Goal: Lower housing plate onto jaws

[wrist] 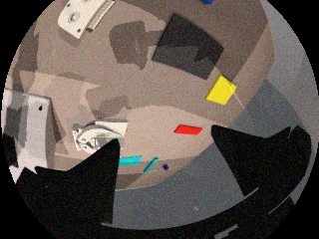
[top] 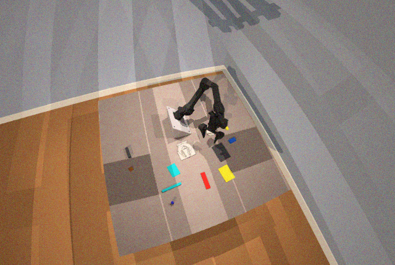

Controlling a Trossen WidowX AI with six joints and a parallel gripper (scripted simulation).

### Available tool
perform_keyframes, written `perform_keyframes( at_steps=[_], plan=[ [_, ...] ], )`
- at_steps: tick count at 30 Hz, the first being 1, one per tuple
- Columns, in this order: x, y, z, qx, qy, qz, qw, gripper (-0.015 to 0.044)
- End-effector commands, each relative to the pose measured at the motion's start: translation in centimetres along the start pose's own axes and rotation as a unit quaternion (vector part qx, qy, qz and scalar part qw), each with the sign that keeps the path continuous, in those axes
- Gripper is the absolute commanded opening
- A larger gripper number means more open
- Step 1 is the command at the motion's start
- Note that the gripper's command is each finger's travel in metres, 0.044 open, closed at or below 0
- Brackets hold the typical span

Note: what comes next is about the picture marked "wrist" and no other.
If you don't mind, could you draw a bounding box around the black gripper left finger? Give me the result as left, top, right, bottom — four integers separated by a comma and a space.
35, 138, 121, 224

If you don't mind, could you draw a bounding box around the red flat bar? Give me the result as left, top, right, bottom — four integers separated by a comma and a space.
174, 124, 202, 135

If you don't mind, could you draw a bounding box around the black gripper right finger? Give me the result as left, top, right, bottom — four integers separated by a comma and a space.
210, 124, 291, 196

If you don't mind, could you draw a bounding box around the yellow flat rectangular plate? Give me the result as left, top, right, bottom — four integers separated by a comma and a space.
204, 75, 236, 104

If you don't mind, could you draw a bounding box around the teal long thin bar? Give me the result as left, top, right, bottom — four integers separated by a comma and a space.
144, 158, 158, 172

